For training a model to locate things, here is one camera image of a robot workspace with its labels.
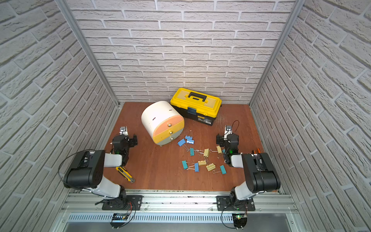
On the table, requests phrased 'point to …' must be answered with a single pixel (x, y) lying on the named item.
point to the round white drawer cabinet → (154, 112)
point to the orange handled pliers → (258, 150)
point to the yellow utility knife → (124, 173)
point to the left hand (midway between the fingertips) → (127, 132)
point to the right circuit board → (239, 220)
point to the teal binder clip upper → (192, 152)
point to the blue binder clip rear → (189, 137)
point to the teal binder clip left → (184, 165)
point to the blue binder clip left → (181, 142)
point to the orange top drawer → (167, 123)
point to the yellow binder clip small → (202, 162)
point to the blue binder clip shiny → (190, 141)
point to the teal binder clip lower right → (222, 169)
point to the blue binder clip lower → (196, 167)
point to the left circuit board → (119, 219)
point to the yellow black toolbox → (199, 107)
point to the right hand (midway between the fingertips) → (228, 133)
